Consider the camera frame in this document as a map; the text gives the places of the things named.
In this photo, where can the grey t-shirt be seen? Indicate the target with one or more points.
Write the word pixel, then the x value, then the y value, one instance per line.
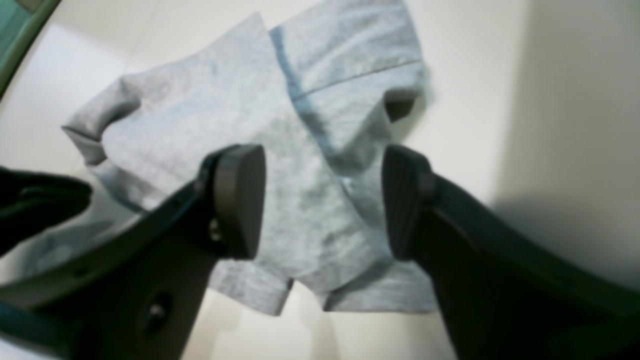
pixel 319 92

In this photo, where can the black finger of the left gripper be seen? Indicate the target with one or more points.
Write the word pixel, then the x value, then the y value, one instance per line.
pixel 31 202

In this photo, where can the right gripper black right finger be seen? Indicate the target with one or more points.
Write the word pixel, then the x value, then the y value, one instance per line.
pixel 501 296

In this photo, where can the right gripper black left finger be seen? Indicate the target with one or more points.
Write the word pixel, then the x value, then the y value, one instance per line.
pixel 137 296

